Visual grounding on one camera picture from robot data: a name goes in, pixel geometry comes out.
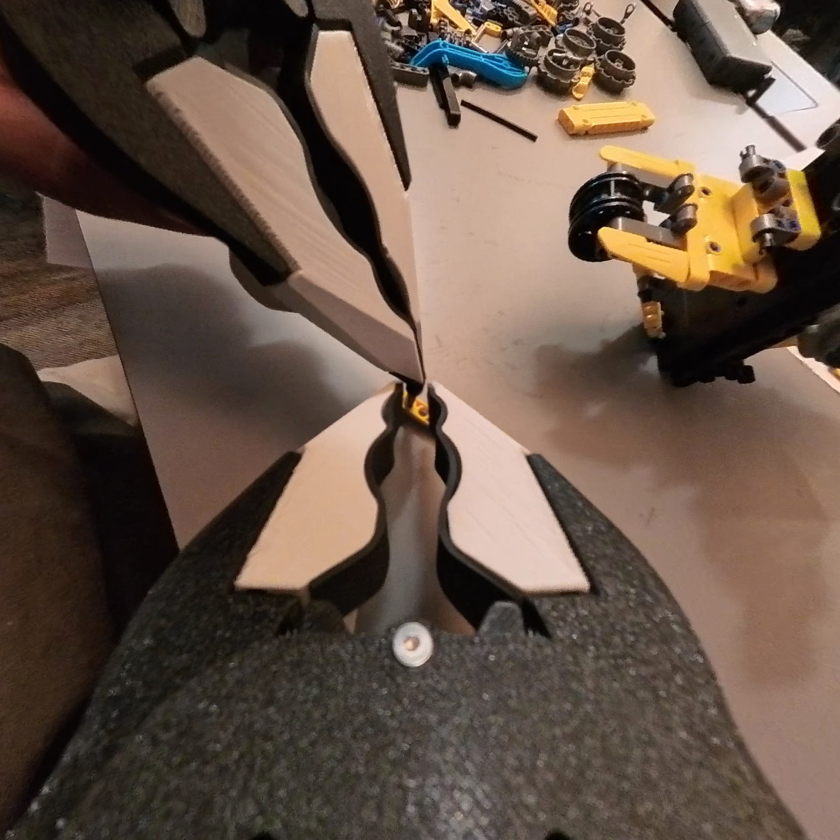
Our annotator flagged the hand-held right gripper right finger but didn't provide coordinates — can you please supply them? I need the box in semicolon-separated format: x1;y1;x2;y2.
423;382;592;627

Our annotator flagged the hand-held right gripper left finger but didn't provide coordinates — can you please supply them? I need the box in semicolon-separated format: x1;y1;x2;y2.
235;384;403;624

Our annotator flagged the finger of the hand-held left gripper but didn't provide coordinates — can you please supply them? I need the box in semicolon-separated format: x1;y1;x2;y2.
143;54;426;383
307;28;429;383

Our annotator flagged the person's left hand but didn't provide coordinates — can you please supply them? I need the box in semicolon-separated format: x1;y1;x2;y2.
0;49;221;237

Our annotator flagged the black toy beam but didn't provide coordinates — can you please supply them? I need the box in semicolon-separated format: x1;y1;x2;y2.
430;66;464;127

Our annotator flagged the blue curved toy piece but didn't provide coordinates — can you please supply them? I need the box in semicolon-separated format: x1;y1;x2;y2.
394;39;529;91

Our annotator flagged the long thin black toy axle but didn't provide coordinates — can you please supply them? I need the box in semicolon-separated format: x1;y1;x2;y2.
461;100;539;141

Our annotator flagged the pile of loose toy parts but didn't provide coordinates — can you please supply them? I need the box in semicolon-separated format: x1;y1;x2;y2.
374;0;641;99

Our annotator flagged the yellow toy panel piece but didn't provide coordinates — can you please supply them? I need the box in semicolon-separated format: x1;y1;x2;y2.
558;100;657;137

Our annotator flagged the yellow and black toy vehicle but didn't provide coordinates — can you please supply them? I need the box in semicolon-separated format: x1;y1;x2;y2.
567;121;840;395

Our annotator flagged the black equipment box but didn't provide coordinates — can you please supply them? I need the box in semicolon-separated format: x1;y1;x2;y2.
672;0;821;132

